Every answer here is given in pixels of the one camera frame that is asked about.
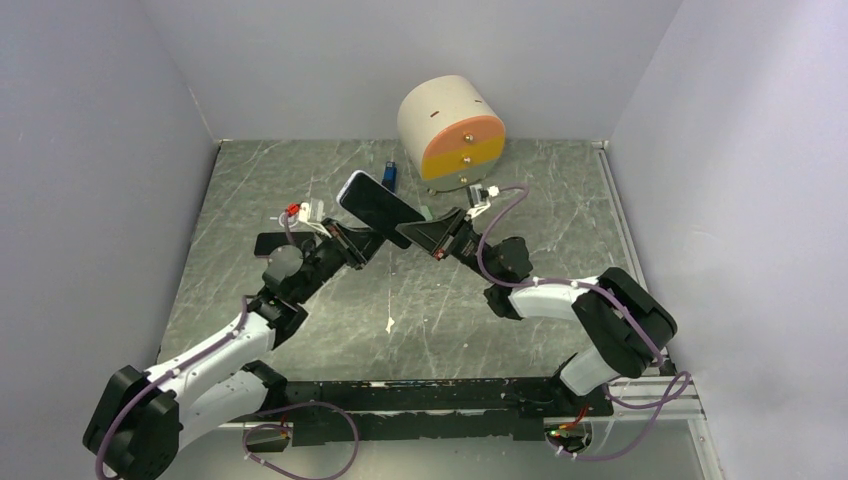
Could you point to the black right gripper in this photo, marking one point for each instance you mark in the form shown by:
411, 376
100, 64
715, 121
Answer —
439, 237

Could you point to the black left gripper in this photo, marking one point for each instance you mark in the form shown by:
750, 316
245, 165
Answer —
351, 244

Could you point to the phone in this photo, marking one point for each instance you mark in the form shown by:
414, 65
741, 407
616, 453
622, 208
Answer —
377, 207
267, 242

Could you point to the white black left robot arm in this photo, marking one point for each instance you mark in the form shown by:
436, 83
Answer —
145, 417

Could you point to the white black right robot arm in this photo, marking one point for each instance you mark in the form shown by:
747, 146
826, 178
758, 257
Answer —
628, 328

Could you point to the small green plastic tool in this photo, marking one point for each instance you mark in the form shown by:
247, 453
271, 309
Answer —
426, 212

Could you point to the blue black stapler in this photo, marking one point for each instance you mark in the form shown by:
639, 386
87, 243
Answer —
389, 177

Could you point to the round beige drawer cabinet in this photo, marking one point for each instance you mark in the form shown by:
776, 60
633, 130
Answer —
450, 133

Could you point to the black base bar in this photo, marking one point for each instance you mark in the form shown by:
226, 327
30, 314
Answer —
521, 408

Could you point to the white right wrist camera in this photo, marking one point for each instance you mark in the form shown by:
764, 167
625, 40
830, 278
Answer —
480, 199

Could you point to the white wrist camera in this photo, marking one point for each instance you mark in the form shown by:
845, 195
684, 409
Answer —
309, 213
480, 199

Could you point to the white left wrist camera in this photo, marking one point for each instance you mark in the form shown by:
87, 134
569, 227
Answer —
309, 213

